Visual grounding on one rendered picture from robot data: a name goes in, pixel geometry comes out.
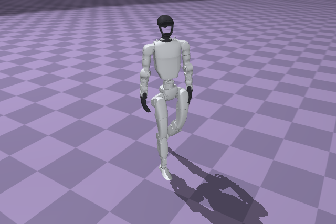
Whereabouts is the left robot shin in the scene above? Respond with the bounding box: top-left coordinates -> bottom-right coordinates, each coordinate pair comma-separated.
167,125 -> 181,137

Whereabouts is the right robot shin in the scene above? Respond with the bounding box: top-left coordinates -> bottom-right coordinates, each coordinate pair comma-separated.
156,133 -> 168,170

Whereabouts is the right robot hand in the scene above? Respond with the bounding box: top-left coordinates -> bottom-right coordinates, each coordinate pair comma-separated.
140,93 -> 150,112

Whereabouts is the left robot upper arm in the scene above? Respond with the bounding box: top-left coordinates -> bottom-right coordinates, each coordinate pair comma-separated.
179,40 -> 193,72

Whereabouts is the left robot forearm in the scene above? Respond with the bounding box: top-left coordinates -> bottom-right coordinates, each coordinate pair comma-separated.
184,71 -> 193,89

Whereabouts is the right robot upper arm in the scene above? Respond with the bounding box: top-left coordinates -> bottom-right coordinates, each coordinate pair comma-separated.
141,43 -> 155,78

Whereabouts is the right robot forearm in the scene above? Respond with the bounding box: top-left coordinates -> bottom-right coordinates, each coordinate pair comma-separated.
140,72 -> 149,97

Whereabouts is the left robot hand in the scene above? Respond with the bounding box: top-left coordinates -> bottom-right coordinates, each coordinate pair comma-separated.
187,86 -> 193,104

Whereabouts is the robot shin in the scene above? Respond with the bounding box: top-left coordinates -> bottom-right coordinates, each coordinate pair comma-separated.
167,125 -> 181,137
156,133 -> 168,170

